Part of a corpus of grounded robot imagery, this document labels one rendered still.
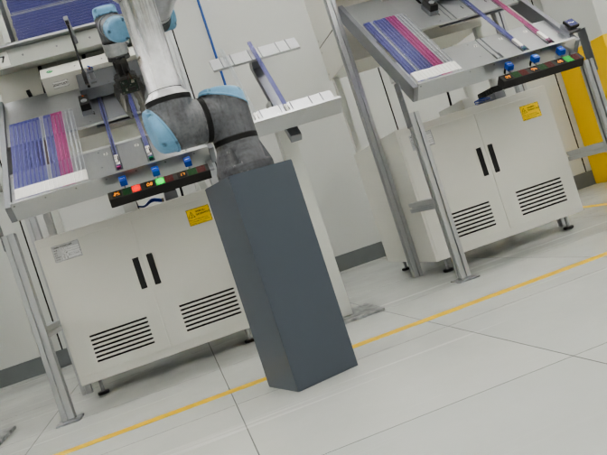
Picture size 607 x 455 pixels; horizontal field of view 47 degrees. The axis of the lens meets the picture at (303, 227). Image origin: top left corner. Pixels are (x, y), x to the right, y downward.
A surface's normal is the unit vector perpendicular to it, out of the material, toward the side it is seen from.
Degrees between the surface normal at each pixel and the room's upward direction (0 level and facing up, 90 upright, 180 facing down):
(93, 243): 90
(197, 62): 90
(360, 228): 90
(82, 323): 90
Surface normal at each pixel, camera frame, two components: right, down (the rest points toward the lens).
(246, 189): 0.44, -0.13
